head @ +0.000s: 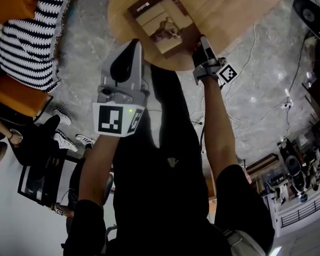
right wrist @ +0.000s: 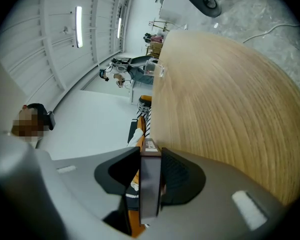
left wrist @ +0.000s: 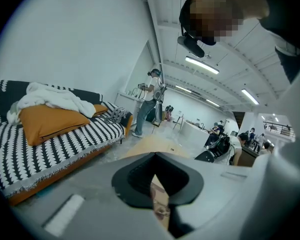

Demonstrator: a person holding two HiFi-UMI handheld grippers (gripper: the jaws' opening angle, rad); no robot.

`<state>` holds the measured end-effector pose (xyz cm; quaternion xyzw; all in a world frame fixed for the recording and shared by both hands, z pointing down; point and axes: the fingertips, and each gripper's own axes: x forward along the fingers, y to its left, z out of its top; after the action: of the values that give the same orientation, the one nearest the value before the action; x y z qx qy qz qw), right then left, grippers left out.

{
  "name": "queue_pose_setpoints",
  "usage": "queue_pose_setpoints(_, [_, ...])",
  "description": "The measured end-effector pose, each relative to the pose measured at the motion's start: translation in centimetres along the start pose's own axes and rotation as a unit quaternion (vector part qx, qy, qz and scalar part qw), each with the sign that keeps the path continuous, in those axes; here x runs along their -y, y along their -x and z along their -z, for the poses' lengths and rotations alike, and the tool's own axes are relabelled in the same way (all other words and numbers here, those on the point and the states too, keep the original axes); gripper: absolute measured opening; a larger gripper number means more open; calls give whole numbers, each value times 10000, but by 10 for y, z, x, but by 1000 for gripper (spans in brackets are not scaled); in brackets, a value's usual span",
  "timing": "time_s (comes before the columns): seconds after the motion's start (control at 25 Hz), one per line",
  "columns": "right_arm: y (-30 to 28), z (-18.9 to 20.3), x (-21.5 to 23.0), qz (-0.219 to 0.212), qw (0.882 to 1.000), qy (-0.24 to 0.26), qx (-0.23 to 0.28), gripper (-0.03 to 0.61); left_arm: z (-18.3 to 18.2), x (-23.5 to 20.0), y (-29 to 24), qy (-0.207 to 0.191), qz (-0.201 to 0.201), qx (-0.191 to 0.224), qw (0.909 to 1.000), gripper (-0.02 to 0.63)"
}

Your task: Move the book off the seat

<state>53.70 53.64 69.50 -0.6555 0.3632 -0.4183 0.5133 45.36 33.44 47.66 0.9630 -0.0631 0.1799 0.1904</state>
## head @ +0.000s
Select black chair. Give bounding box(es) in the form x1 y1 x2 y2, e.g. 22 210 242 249
31 94 54 122

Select black white sneaker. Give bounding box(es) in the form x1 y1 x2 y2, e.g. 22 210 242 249
75 134 96 147

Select person's black shirt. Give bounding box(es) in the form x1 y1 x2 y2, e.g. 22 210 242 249
62 132 275 256

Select black metal railing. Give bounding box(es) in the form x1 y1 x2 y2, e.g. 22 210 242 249
279 193 320 229

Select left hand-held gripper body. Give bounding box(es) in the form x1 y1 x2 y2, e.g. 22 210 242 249
92 85 147 138

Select black white striped sofa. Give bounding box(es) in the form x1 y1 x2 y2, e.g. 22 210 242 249
0 0 78 93

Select white round disc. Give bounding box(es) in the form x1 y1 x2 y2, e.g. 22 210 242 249
10 128 23 142

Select person's right forearm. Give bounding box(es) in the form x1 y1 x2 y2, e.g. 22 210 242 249
201 76 239 175

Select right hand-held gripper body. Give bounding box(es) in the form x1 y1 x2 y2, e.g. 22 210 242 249
193 58 238 85

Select white black standing device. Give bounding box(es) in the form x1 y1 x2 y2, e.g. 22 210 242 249
284 155 308 197

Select person's left forearm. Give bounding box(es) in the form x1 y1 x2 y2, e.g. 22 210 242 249
77 134 123 207

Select black glass cabinet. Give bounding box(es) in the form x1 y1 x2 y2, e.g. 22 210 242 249
17 153 81 206

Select orange sofa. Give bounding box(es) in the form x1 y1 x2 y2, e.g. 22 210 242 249
0 0 78 117

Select brown magazine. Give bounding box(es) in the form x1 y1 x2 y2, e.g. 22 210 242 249
127 0 203 60

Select person's black trousers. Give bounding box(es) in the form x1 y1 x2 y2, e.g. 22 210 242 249
149 64 203 154

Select person's right grey shoulder strap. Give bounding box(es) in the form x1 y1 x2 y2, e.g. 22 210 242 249
223 228 267 256

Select wooden coffee table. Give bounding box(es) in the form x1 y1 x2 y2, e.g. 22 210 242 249
107 0 297 71

